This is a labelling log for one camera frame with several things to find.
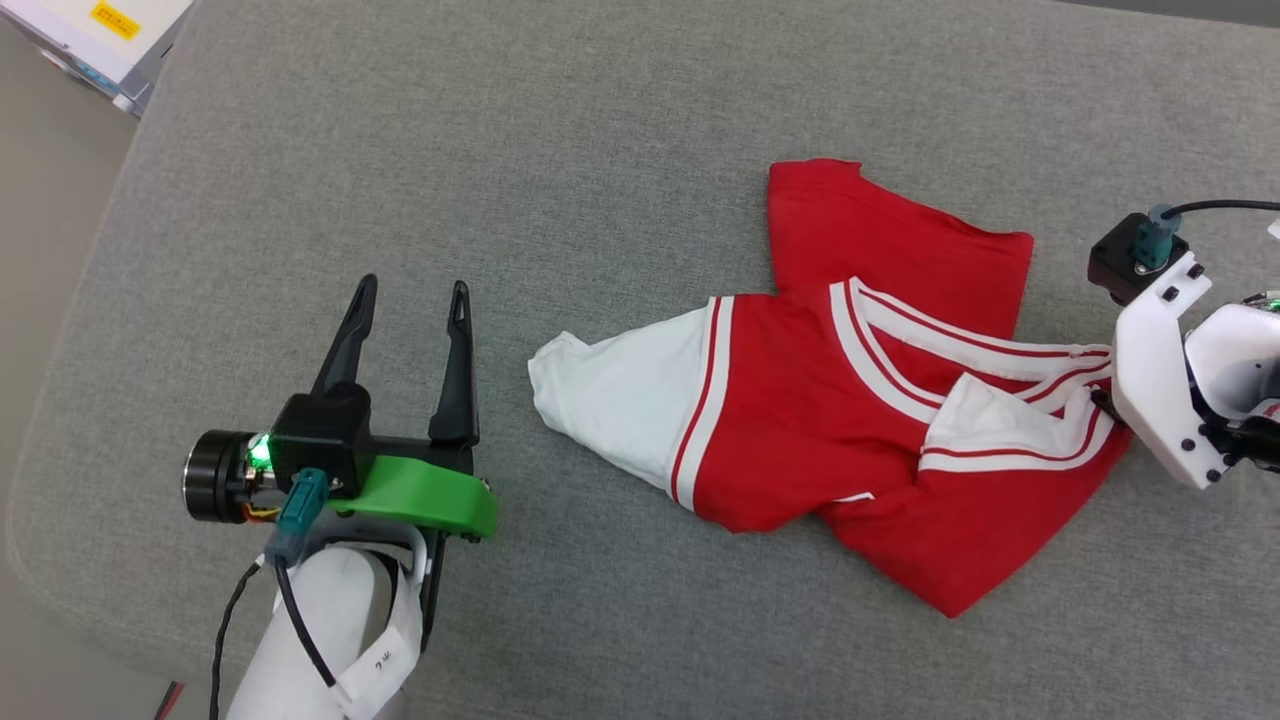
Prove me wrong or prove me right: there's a yellow warning label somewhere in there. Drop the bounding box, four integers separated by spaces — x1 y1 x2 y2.
88 0 144 42

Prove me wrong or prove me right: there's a right black cable teal plug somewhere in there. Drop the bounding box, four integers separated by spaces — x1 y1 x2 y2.
1134 198 1280 273

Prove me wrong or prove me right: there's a white equipment case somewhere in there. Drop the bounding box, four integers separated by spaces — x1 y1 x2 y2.
0 0 197 120

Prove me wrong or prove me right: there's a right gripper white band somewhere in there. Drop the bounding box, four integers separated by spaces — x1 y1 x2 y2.
1089 249 1233 492

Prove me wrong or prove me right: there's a red white sports jersey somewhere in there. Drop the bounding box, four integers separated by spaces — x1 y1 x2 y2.
527 157 1137 620

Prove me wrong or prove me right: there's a left black cable teal plug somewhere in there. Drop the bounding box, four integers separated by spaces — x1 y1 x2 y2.
264 467 338 691

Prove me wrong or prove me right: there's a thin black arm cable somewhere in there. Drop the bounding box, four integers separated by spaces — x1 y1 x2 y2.
207 561 264 720

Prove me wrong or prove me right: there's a black cable teal plug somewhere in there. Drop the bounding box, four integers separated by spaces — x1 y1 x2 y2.
264 467 338 691
1134 198 1280 273

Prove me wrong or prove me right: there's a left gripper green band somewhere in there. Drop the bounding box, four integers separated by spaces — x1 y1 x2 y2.
182 273 500 653

